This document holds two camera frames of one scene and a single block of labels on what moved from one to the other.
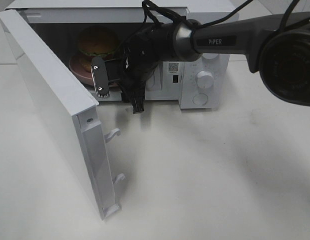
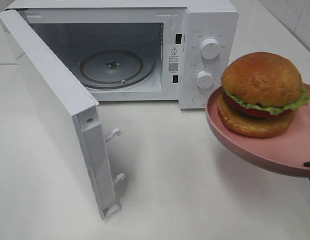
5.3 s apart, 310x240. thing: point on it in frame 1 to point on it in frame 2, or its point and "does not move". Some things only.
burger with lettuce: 96,42 to 263,91
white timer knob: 204,78 does not move
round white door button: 200,99 does not move
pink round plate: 77,71 to 286,153
